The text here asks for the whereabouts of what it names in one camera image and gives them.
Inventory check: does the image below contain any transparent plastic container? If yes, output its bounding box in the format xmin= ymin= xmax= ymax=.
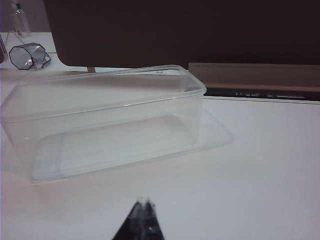
xmin=0 ymin=64 xmax=236 ymax=185

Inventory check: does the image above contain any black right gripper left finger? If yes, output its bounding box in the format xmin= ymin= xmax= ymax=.
xmin=112 ymin=198 xmax=145 ymax=240

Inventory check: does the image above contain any octagonal glass jar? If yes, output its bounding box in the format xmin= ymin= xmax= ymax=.
xmin=8 ymin=42 xmax=52 ymax=71

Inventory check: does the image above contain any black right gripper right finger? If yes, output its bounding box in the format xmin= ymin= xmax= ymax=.
xmin=143 ymin=198 xmax=167 ymax=240

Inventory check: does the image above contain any wide brown desk partition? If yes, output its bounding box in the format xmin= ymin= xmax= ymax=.
xmin=42 ymin=0 xmax=320 ymax=69

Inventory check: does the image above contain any clear glass bottle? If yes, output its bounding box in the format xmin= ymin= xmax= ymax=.
xmin=10 ymin=1 xmax=32 ymax=39

